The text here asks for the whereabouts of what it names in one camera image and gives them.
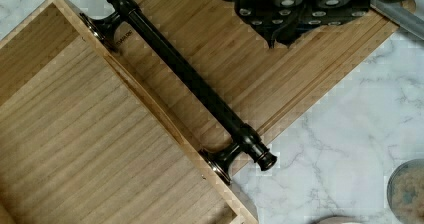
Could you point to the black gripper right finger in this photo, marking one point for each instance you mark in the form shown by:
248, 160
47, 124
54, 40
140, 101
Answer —
306, 15

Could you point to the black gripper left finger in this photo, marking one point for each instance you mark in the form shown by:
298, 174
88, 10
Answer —
276, 21

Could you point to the wooden drawer with front panel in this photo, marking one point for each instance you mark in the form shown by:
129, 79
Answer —
93, 136

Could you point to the glass jar of cereal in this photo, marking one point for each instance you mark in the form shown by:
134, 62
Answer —
405, 191

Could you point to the black metal drawer handle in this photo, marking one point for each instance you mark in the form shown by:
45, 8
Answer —
244, 138

